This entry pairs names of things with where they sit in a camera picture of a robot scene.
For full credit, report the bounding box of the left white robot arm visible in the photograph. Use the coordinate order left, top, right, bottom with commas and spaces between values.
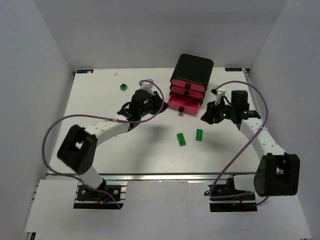
57, 89, 169, 194

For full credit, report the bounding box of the blue label sticker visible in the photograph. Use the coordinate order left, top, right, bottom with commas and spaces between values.
76, 69, 94, 74
224, 67, 243, 72

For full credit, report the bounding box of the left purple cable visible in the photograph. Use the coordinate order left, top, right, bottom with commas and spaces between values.
41, 79, 166, 210

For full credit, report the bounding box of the pink drawer with black knob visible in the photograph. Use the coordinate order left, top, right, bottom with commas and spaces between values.
171, 78, 207, 93

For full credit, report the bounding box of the long green lego brick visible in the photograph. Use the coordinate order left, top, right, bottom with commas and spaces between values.
176, 133, 186, 147
195, 129, 203, 142

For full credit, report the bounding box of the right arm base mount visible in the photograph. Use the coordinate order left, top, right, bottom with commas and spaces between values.
203, 174, 258, 213

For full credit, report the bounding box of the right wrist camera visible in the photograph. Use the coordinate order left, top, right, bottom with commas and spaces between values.
211, 85, 226, 105

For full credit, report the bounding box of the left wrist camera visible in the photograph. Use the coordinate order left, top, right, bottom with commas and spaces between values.
139, 78, 154, 95

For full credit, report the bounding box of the blue label sticker left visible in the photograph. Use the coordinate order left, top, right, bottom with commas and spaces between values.
76, 69, 94, 74

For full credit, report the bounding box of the small dark green lego cube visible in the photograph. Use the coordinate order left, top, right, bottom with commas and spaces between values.
120, 83, 128, 91

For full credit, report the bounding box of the black drawer housing box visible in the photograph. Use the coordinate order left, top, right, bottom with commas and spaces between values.
169, 53, 214, 96

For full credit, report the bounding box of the blue label sticker right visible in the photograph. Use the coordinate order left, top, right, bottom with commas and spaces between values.
224, 67, 243, 72

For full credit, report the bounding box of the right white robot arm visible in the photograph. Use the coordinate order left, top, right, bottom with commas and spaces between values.
201, 89, 300, 200

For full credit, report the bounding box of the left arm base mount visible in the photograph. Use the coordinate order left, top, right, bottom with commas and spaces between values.
73, 181, 127, 210

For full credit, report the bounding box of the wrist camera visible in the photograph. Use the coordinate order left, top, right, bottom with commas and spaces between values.
139, 78, 154, 95
211, 85, 226, 105

